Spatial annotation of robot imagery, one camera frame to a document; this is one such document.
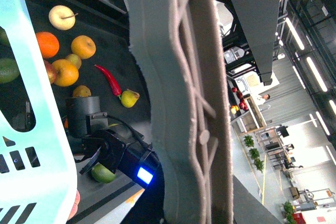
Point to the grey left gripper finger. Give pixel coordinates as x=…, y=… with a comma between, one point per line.
x=177, y=45

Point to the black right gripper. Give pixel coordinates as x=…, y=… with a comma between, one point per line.
x=105, y=147

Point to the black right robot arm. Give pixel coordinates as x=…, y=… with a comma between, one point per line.
x=139, y=163

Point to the black fruit shelf tray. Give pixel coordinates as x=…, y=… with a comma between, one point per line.
x=113, y=75

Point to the green avocado near front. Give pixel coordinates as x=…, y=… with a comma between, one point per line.
x=102, y=174

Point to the large orange near right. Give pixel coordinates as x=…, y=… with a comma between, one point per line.
x=65, y=123

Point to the yellow green pear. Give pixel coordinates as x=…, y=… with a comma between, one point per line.
x=129, y=98

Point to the red chili pepper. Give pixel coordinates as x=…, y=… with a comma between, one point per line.
x=114, y=85

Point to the brown kiwi lower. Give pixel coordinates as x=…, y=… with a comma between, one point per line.
x=81, y=91

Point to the pink white peach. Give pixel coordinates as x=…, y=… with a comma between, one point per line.
x=75, y=206

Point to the yellow orange apple center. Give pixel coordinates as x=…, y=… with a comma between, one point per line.
x=66, y=73

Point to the yellow orange apple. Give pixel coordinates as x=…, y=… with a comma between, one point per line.
x=83, y=46
x=66, y=73

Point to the red apple center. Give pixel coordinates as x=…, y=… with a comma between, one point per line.
x=51, y=72

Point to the yellow orange apple right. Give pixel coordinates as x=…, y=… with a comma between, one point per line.
x=83, y=46

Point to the green kiwi upper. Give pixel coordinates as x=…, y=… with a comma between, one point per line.
x=75, y=60

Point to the person in white shirt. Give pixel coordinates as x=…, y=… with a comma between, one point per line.
x=261, y=99

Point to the white pear with stem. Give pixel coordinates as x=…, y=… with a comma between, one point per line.
x=62, y=17

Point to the small orange tangerine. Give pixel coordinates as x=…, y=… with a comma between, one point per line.
x=48, y=44

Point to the green lime lower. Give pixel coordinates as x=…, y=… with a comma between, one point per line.
x=9, y=70

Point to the green lime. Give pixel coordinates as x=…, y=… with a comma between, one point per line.
x=9, y=70
x=3, y=37

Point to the green lime upper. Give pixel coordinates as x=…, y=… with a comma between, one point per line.
x=3, y=37

